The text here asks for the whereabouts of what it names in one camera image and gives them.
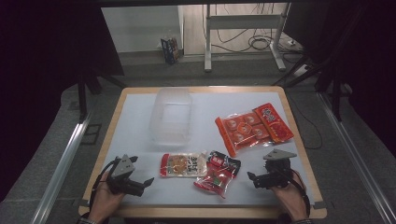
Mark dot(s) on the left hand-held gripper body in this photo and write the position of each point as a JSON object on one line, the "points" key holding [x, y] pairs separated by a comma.
{"points": [[123, 169]]}

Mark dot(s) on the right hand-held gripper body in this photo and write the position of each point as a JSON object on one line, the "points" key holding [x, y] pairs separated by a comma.
{"points": [[278, 175]]}

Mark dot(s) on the red and black snack packet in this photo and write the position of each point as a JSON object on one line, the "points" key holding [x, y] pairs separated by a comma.
{"points": [[218, 175]]}

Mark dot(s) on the white pouch with red edge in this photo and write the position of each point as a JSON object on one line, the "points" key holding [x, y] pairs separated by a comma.
{"points": [[183, 165]]}

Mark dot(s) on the large orange snack packet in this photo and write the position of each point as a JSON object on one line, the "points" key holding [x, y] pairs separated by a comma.
{"points": [[249, 129]]}

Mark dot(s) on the clear plastic container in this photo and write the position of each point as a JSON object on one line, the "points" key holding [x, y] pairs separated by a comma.
{"points": [[171, 118]]}

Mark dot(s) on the person's right hand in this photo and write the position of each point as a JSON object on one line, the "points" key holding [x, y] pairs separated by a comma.
{"points": [[292, 199]]}

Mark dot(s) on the person's left hand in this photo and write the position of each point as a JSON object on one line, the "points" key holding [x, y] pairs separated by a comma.
{"points": [[104, 200]]}

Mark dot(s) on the dark floor socket plate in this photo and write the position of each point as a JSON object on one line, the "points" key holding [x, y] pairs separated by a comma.
{"points": [[91, 134]]}

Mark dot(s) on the white table mat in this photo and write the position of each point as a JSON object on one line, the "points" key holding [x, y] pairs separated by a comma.
{"points": [[205, 146]]}

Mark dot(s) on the black tripod stand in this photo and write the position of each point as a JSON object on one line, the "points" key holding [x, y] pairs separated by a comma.
{"points": [[335, 99], [82, 96]]}

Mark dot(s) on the white power strip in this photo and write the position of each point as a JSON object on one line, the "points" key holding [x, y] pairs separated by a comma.
{"points": [[301, 70]]}

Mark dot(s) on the black curtain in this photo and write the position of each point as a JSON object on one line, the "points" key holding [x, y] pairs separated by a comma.
{"points": [[40, 77], [367, 62]]}

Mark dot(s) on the white metal stand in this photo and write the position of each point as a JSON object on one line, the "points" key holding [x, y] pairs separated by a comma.
{"points": [[208, 37]]}

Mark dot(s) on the aluminium rail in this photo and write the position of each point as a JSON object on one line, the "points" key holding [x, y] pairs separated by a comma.
{"points": [[358, 158], [59, 174]]}

